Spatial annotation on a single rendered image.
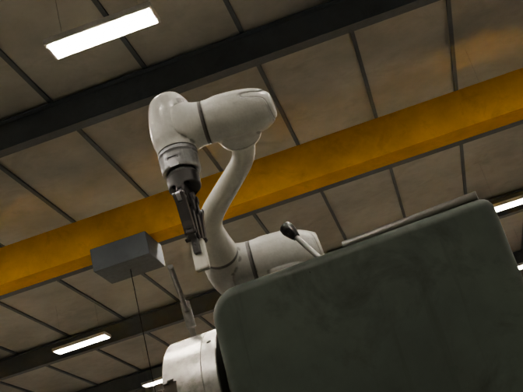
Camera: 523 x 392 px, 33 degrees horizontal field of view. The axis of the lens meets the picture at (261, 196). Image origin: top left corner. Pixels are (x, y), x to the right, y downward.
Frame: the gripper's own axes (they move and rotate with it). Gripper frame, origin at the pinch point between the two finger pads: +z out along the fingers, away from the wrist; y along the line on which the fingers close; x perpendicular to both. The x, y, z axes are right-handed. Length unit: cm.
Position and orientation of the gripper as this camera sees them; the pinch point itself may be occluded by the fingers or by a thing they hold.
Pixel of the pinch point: (200, 255)
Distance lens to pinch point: 192.3
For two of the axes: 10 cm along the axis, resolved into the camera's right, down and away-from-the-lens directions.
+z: 2.3, 8.6, -4.6
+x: 9.2, -3.4, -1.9
